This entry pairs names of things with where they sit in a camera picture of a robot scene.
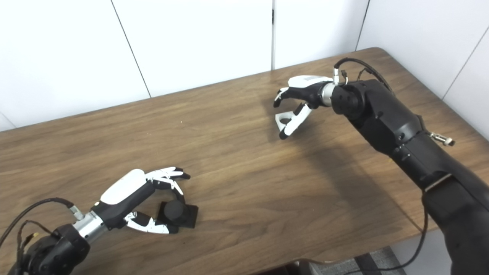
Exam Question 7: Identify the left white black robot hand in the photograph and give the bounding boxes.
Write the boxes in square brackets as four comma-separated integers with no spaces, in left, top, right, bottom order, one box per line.
[92,167,191,234]

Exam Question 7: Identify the thin black hanging cable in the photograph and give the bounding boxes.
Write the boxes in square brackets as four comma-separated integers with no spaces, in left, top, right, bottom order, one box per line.
[344,193,429,275]

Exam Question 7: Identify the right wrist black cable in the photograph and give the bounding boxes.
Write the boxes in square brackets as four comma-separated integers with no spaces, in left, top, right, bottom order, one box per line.
[334,57,396,94]

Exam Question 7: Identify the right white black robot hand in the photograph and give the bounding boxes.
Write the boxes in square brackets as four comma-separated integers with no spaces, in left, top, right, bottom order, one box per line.
[273,75,337,140]

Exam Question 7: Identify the black peg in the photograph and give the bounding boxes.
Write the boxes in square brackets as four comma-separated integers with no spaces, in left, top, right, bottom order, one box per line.
[157,201,199,230]

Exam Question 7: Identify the grey striped floor mat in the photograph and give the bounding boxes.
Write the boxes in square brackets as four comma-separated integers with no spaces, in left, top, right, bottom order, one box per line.
[309,246,407,275]

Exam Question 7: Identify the white square piece with hole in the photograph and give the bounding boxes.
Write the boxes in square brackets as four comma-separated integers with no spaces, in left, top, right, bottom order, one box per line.
[275,111,302,130]

